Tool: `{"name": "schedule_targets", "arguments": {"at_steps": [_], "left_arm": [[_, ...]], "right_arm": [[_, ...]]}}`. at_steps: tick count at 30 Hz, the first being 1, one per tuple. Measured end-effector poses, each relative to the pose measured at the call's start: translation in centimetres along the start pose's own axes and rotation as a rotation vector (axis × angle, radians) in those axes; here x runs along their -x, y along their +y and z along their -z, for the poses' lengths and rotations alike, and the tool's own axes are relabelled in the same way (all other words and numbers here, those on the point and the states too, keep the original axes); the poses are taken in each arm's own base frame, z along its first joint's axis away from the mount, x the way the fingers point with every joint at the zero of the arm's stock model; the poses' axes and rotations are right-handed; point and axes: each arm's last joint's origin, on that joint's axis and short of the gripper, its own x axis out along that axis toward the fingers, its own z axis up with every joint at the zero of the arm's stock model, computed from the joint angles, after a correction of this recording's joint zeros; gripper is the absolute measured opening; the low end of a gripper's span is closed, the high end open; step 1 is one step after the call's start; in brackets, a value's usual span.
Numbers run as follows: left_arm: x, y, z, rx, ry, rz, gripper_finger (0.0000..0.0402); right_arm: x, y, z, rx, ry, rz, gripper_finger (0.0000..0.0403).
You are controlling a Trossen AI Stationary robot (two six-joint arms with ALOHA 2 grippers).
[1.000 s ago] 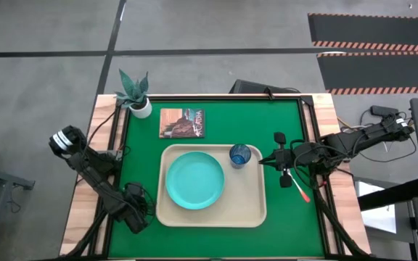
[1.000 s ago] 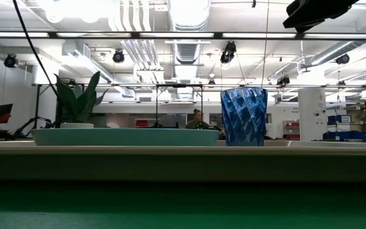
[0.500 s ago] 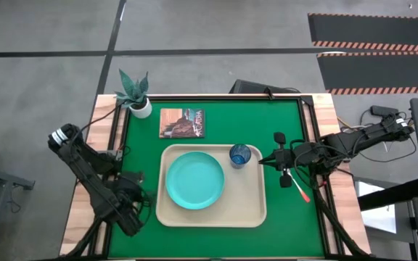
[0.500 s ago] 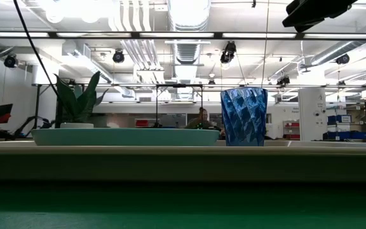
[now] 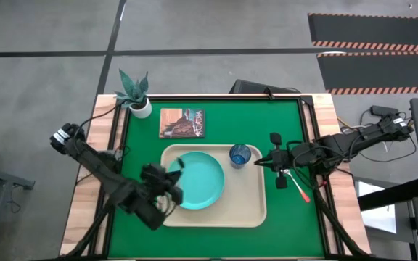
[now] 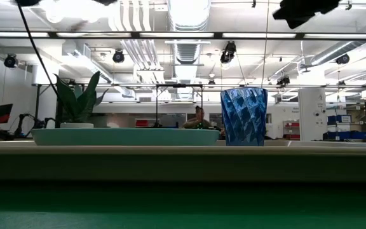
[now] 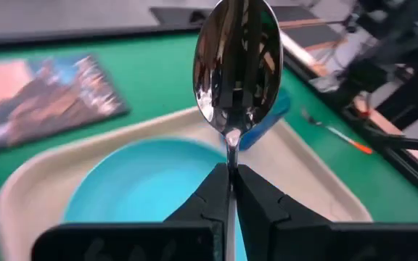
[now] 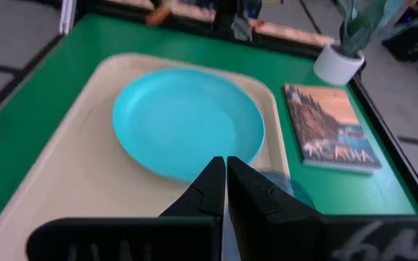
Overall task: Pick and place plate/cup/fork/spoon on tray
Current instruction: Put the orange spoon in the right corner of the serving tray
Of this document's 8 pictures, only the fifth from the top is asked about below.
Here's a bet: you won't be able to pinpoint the black aluminium rig frame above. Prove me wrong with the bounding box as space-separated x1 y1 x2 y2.
63 93 372 261

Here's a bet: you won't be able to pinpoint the green table mat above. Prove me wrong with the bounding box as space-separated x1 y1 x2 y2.
107 98 325 259

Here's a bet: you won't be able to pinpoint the blue faceted cup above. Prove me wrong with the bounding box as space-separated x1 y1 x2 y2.
229 143 253 170

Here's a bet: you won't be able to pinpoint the black floor mat hazard stripes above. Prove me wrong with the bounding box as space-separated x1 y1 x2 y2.
316 51 418 96
307 12 418 52

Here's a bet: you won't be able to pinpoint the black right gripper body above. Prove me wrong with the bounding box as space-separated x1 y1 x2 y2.
269 132 300 191

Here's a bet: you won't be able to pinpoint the black power strip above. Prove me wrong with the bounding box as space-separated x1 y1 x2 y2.
370 104 401 117

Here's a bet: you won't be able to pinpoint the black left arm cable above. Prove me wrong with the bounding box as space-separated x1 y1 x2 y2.
79 102 126 128

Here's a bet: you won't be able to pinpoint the beige rectangular tray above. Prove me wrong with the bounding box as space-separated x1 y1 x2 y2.
160 144 268 228

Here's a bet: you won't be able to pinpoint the black box behind table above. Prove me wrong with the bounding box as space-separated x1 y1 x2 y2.
229 79 301 96

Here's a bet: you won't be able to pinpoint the yellow floor cable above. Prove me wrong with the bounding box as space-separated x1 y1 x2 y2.
337 116 358 133

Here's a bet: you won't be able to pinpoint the snake plant in white pot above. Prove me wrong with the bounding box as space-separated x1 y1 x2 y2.
113 68 153 120

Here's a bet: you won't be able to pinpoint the white paper sheet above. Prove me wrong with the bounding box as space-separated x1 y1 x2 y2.
353 181 398 235

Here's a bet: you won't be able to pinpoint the black beam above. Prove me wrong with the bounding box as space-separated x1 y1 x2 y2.
357 176 418 212

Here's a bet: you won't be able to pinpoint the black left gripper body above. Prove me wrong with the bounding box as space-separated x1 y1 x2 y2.
141 162 185 205

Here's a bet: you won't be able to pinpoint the Arcadia picture book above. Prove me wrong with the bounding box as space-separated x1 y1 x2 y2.
158 107 206 139

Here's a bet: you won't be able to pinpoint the teal round plate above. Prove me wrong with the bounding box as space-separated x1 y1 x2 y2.
168 151 226 211

